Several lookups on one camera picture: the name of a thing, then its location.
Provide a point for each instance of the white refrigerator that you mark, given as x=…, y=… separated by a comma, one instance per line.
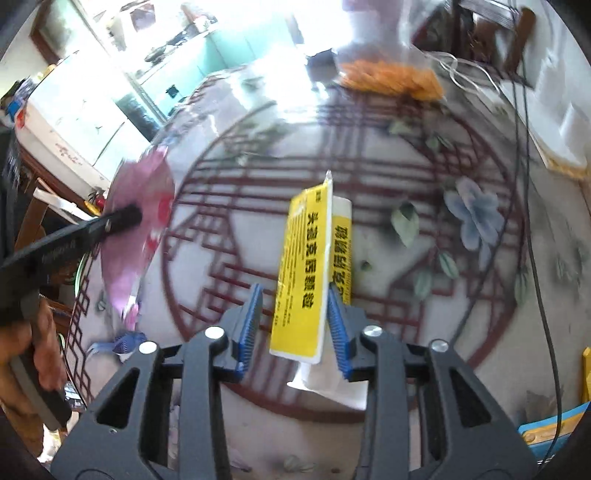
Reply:
x=78, y=129

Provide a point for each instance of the pink plastic bag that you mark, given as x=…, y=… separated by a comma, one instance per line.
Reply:
x=134, y=221

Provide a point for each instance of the red fire extinguisher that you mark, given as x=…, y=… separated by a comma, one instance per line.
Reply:
x=96, y=203

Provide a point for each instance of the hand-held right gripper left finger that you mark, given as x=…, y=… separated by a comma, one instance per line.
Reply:
x=247, y=323

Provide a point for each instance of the person's left forearm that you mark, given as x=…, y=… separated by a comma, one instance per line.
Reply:
x=18, y=429

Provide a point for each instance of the blue yellow box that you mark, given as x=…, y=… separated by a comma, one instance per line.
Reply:
x=549, y=431

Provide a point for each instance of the person's left hand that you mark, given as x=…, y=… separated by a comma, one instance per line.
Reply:
x=48, y=350

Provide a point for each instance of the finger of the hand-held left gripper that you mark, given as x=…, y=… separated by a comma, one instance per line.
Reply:
x=92, y=230

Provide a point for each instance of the clear zip bag orange snacks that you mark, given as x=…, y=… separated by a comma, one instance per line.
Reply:
x=392, y=69

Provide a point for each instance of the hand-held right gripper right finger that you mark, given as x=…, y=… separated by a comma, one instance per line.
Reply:
x=339, y=332

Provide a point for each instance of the teal kitchen cabinets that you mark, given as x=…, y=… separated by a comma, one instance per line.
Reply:
x=249, y=50

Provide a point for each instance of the dark wooden chair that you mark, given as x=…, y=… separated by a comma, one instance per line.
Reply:
x=496, y=32

